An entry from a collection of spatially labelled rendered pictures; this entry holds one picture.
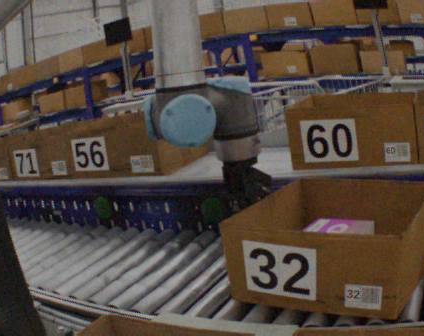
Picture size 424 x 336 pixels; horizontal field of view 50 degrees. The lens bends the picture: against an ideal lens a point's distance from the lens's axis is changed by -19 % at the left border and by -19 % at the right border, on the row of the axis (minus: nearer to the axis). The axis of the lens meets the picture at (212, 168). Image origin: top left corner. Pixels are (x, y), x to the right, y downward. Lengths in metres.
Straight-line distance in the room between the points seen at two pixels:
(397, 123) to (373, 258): 0.56
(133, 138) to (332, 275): 0.91
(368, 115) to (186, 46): 0.59
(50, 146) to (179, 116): 1.05
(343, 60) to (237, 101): 4.67
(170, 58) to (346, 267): 0.46
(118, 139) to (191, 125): 0.78
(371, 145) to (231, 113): 0.44
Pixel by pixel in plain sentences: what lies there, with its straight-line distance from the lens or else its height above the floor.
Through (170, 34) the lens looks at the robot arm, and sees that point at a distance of 0.89.
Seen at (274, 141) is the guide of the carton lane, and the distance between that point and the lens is 1.77.
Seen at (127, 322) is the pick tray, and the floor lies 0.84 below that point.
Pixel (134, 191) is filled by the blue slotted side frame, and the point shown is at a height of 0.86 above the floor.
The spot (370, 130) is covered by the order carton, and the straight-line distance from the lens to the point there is 1.33.
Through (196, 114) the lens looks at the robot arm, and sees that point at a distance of 0.89.
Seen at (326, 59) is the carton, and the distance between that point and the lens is 5.74.
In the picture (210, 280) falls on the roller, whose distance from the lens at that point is 1.19.
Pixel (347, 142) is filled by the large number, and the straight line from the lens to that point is 1.35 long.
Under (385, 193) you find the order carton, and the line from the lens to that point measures 1.12.
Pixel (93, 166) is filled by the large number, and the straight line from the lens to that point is 1.75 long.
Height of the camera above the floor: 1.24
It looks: 13 degrees down
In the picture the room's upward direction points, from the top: 10 degrees counter-clockwise
